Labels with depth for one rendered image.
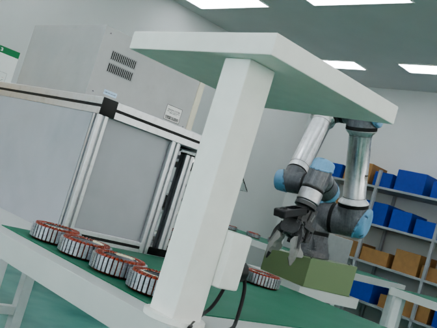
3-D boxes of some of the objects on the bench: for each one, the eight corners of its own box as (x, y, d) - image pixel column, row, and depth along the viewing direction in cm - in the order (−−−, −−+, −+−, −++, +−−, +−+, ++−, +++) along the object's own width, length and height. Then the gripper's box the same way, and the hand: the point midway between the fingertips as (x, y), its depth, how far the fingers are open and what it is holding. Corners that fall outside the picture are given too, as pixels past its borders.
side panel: (140, 252, 183) (173, 142, 185) (146, 254, 181) (180, 144, 183) (54, 234, 164) (93, 112, 166) (60, 237, 162) (99, 114, 164)
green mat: (263, 278, 215) (263, 278, 215) (430, 345, 170) (430, 344, 170) (1, 225, 151) (1, 224, 151) (157, 309, 106) (157, 308, 106)
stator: (255, 280, 197) (259, 269, 198) (285, 292, 190) (289, 280, 190) (233, 277, 189) (237, 265, 189) (264, 289, 182) (267, 276, 182)
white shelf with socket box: (196, 289, 143) (256, 91, 146) (328, 351, 116) (398, 107, 118) (60, 266, 119) (134, 30, 122) (186, 337, 92) (278, 32, 95)
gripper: (333, 215, 206) (306, 275, 201) (295, 205, 216) (270, 262, 212) (320, 203, 200) (292, 265, 195) (282, 194, 210) (255, 252, 206)
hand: (277, 258), depth 202 cm, fingers open, 8 cm apart
